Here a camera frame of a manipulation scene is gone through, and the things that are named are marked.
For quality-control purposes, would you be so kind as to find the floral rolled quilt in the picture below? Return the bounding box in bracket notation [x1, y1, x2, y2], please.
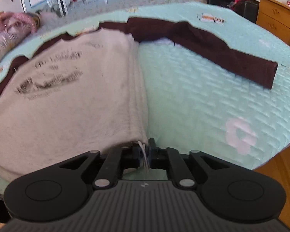
[0, 25, 30, 61]

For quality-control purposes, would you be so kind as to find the grey and maroon sweatshirt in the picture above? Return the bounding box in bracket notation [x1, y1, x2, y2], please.
[0, 17, 278, 181]

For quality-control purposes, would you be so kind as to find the pink crumpled garment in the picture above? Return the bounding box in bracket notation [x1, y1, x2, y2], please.
[0, 12, 41, 33]

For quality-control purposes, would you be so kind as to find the wooden dresser desk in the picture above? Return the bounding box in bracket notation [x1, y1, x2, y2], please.
[256, 0, 290, 47]

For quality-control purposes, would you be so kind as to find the teal bee-pattern bedspread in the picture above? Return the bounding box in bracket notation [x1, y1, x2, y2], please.
[0, 0, 290, 196]

